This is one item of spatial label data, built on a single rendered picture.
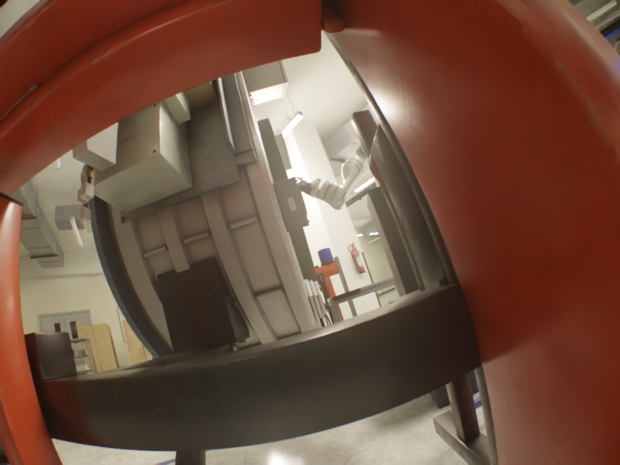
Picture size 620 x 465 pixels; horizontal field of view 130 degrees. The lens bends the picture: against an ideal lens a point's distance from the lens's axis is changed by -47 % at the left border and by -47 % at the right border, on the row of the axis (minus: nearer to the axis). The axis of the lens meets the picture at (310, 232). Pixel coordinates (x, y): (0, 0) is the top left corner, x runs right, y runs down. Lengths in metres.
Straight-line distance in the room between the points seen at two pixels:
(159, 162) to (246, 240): 0.26
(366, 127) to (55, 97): 0.26
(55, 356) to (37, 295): 10.30
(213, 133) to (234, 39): 0.48
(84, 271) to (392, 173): 10.23
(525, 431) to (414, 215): 0.14
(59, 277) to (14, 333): 10.19
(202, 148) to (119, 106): 0.43
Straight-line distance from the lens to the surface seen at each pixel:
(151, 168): 0.52
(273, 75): 1.12
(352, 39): 0.19
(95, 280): 10.16
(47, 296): 10.41
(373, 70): 0.17
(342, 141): 5.95
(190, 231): 0.64
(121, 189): 0.58
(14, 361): 0.24
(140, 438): 0.18
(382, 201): 1.28
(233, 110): 0.68
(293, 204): 0.64
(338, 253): 4.37
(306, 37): 0.20
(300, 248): 0.92
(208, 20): 0.18
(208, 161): 0.61
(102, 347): 7.27
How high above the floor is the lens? 0.68
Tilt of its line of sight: 15 degrees up
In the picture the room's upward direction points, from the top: 18 degrees counter-clockwise
